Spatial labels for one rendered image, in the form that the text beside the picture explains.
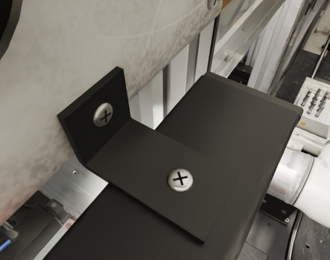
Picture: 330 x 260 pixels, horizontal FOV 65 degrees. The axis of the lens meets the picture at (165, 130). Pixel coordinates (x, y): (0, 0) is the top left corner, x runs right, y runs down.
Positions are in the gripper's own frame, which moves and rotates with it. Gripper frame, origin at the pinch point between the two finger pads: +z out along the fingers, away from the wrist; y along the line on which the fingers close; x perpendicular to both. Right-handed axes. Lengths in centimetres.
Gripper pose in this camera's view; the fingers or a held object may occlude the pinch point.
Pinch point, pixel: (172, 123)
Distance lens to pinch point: 54.5
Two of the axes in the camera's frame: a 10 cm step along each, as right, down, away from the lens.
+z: -8.3, -3.8, 4.0
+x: -5.5, 6.5, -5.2
